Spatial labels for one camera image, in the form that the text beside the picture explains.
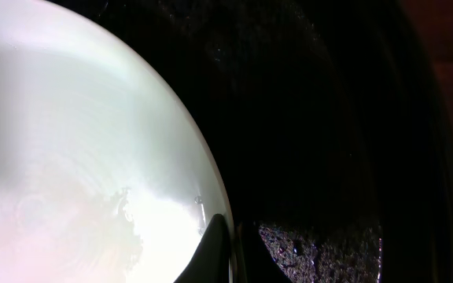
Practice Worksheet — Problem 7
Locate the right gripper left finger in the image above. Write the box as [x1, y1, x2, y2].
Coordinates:
[175, 214, 230, 283]

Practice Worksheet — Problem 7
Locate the black round tray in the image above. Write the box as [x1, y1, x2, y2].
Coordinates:
[64, 0, 453, 282]

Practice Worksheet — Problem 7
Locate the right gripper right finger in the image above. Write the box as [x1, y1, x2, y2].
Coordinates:
[237, 222, 291, 283]

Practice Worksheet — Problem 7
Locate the light blue plate front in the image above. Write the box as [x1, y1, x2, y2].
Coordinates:
[0, 1, 234, 282]

